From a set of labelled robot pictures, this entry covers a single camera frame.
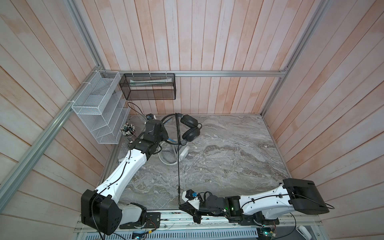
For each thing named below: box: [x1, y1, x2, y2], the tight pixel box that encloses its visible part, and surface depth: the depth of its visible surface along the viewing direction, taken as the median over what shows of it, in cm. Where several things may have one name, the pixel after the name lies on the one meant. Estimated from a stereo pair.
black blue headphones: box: [161, 113, 201, 146], surface depth 78 cm
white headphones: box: [158, 141, 190, 166], surface depth 91 cm
